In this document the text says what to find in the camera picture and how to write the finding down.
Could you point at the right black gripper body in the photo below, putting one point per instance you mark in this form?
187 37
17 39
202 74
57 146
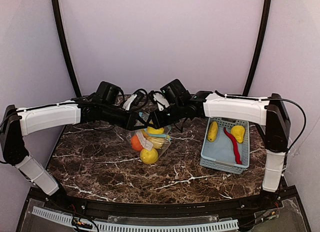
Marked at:
159 118

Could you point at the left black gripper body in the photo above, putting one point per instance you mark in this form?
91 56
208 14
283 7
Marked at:
128 120

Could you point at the yellow mango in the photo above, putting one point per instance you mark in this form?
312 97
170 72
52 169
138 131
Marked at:
152 130

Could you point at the clear zip bag blue zipper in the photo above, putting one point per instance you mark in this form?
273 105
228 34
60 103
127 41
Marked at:
150 143

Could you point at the pale yellow potato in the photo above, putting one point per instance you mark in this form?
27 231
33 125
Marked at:
158 142

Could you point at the orange fruit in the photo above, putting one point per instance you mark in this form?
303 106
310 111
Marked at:
136 144

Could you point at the round yellow lemon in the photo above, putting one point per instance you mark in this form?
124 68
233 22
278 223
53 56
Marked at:
149 156

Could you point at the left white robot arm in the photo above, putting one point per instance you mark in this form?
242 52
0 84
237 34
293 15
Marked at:
18 123

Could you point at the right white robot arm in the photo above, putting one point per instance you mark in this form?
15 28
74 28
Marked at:
269 112

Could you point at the yellow fruit back left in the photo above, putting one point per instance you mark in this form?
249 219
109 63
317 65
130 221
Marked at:
212 131

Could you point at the light blue plastic basket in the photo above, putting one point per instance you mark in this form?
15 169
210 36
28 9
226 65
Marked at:
219 154

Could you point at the red chili pepper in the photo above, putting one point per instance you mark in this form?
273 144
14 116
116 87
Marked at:
235 146

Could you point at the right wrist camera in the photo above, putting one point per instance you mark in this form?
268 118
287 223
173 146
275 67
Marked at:
159 99

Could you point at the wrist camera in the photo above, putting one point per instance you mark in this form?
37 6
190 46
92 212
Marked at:
132 103
159 99

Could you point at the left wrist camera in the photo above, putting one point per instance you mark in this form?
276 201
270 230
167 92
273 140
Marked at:
132 103

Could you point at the slotted grey cable duct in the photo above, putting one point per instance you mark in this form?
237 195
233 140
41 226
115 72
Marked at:
122 223

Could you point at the black front table rail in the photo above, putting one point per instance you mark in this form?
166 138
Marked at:
241 207

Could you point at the black frame post left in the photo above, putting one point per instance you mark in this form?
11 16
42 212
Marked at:
64 47

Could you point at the black frame post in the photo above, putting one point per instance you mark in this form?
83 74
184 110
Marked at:
258 46
64 47

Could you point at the black frame post right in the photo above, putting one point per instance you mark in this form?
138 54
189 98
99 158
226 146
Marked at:
258 46

